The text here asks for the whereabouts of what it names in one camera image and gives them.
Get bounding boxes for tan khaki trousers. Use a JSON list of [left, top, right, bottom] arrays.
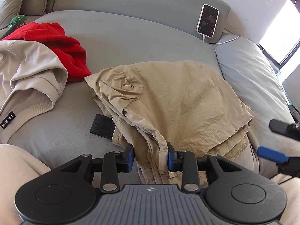
[[85, 60, 255, 184]]

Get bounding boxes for grey duvet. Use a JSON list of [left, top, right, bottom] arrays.
[[214, 33, 297, 176]]

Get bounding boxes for red garment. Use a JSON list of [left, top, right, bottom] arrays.
[[4, 22, 92, 82]]

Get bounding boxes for beige sweatshirt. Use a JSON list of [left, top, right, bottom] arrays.
[[1, 40, 68, 144]]

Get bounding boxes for grey bed sheet mattress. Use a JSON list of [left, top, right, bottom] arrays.
[[9, 11, 220, 168]]

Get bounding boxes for white smartphone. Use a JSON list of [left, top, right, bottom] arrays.
[[196, 4, 219, 38]]

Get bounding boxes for grey upholstered headboard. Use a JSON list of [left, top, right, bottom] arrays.
[[46, 0, 230, 43]]

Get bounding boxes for green plush item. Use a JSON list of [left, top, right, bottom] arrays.
[[9, 15, 27, 32]]

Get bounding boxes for grey pillow front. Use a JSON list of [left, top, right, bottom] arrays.
[[1, 0, 23, 29]]

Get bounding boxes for white charging cable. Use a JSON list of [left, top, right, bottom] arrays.
[[201, 34, 265, 51]]

